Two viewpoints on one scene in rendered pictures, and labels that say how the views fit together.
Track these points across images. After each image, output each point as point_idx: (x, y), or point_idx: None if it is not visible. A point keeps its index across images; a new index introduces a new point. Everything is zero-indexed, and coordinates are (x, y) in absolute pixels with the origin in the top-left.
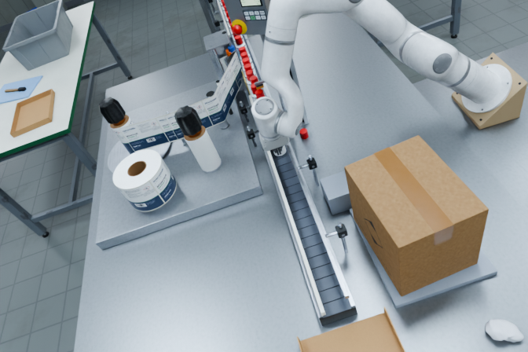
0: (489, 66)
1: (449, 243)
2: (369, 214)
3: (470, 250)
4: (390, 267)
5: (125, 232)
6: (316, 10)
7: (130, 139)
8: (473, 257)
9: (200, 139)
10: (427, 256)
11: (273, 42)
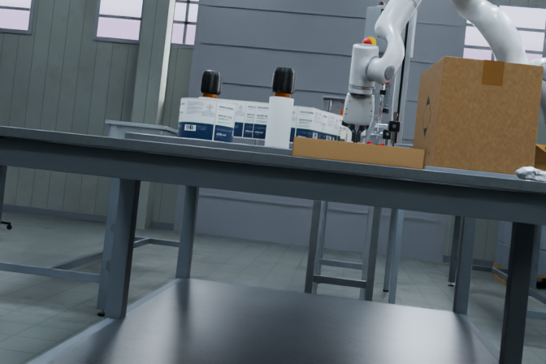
0: None
1: (498, 96)
2: (429, 84)
3: (522, 133)
4: (431, 134)
5: (159, 136)
6: None
7: None
8: (526, 154)
9: (285, 99)
10: (473, 100)
11: None
